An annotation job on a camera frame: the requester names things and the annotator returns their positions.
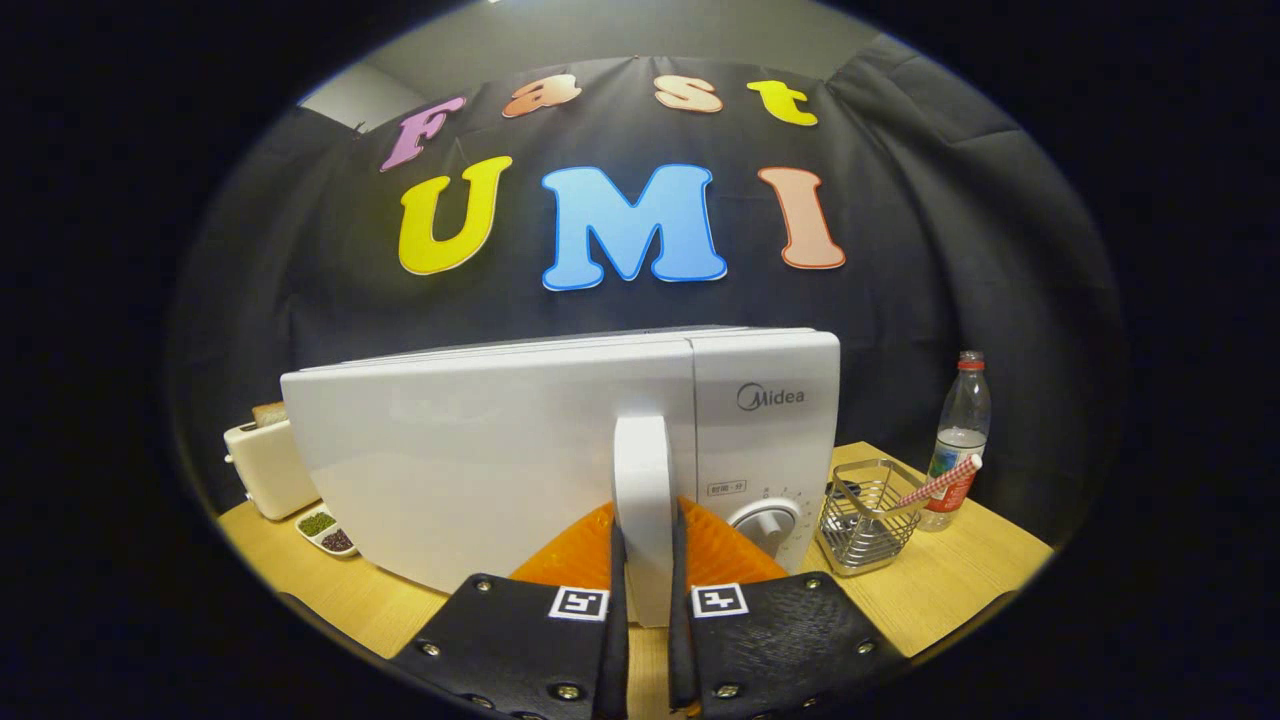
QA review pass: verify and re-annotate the white toaster oven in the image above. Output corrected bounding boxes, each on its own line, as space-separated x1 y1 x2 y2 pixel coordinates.
281 325 842 629

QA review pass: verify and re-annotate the metal wire basket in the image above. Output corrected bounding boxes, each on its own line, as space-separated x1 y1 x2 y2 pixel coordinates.
815 458 927 578

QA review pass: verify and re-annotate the white divided bean dish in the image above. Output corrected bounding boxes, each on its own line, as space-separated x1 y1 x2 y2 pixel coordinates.
296 505 360 558

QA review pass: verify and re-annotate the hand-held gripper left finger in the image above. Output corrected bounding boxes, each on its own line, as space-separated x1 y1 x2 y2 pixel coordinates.
388 500 629 720

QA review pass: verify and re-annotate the clear plastic water bottle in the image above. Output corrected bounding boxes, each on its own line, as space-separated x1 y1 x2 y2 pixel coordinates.
918 350 993 532

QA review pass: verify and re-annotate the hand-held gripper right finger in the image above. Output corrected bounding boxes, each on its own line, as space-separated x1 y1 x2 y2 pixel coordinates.
668 497 911 720

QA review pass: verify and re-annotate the red white striped straw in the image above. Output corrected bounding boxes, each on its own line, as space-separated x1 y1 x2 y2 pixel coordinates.
897 453 984 510

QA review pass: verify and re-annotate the cream pop-up toaster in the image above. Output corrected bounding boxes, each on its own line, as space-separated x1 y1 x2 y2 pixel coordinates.
223 417 321 521

